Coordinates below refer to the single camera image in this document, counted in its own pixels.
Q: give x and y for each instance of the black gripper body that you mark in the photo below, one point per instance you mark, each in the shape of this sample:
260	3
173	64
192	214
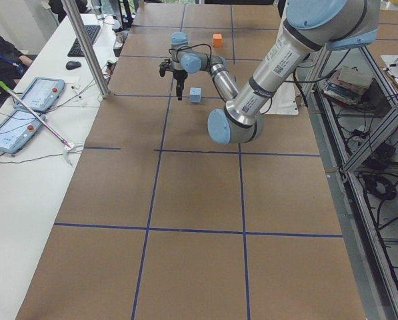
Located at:
178	75

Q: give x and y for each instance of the light blue foam block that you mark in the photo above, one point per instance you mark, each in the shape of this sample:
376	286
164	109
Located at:
195	95

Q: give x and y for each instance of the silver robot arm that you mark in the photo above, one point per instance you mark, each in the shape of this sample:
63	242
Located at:
308	26

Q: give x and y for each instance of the orange foam block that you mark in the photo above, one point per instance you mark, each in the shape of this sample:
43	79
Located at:
217	40

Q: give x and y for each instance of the metal cup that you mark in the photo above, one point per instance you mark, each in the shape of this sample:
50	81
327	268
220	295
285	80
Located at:
119	41

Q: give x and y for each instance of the black computer mouse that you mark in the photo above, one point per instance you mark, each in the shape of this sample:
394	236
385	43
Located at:
71	65

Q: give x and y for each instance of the slanted metal rod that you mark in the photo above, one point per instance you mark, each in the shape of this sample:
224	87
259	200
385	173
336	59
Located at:
68	145

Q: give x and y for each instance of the upper teach pendant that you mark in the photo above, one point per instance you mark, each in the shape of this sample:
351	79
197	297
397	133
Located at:
42	93

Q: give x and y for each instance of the teach pendant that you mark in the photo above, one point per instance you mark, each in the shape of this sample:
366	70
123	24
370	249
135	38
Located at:
42	93
16	131

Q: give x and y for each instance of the stack of books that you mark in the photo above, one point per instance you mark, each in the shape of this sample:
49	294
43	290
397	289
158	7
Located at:
347	85

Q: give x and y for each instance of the lower teach pendant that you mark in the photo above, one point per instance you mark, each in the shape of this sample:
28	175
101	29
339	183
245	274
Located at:
16	131

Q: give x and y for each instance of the seated person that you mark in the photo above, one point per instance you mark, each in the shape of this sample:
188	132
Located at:
13	65

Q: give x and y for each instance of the white pedestal column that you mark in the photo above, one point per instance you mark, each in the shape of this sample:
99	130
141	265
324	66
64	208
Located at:
284	101

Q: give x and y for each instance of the aluminium frame post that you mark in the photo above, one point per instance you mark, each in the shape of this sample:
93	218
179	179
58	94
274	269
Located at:
76	21

